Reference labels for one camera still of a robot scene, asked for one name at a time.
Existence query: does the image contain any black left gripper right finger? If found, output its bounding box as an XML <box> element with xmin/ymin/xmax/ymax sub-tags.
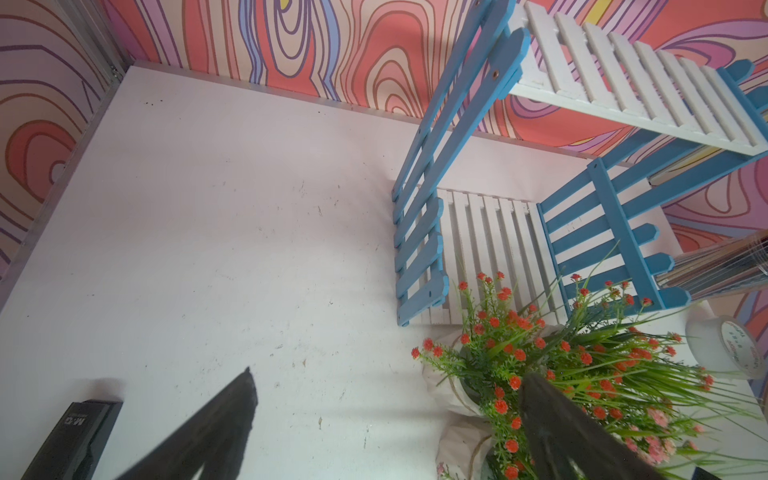
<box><xmin>518</xmin><ymin>373</ymin><xmax>662</xmax><ymax>479</ymax></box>

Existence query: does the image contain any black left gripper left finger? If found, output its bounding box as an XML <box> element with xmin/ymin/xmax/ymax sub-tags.
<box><xmin>121</xmin><ymin>369</ymin><xmax>258</xmax><ymax>479</ymax></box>

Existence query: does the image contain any pink flower potted plant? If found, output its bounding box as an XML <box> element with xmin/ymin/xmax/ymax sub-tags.
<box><xmin>436</xmin><ymin>407</ymin><xmax>768</xmax><ymax>480</ymax></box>

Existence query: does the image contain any red flower potted plant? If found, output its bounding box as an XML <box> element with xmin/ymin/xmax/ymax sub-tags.
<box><xmin>410</xmin><ymin>271</ymin><xmax>715</xmax><ymax>480</ymax></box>

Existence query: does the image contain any blue and white wooden rack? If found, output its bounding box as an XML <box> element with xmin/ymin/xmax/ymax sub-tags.
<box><xmin>391</xmin><ymin>1</ymin><xmax>767</xmax><ymax>326</ymax></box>

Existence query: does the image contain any black device on table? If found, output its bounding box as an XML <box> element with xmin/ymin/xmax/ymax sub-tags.
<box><xmin>22</xmin><ymin>400</ymin><xmax>123</xmax><ymax>480</ymax></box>

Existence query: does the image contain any clear tape roll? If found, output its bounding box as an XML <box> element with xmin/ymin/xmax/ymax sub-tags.
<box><xmin>685</xmin><ymin>316</ymin><xmax>767</xmax><ymax>380</ymax></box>

